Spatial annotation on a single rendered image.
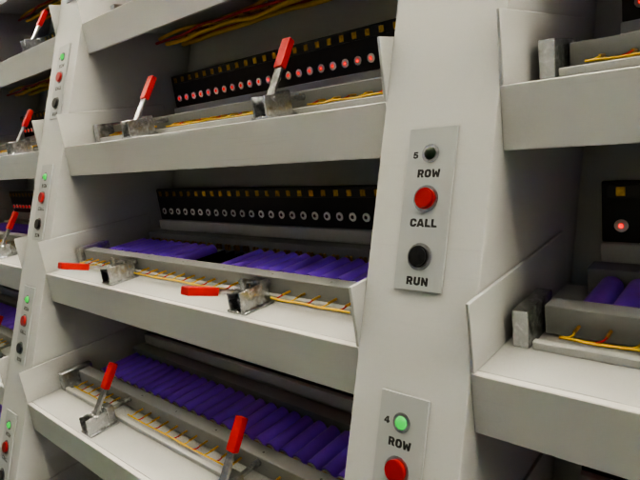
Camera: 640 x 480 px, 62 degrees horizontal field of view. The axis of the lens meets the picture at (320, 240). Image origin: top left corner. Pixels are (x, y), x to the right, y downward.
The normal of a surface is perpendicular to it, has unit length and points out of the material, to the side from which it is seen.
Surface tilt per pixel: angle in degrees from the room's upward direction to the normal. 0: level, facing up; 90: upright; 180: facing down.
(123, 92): 90
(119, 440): 22
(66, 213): 90
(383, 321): 90
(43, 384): 90
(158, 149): 112
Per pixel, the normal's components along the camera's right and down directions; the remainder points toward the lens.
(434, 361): -0.65, -0.11
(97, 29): -0.65, 0.26
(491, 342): 0.75, 0.05
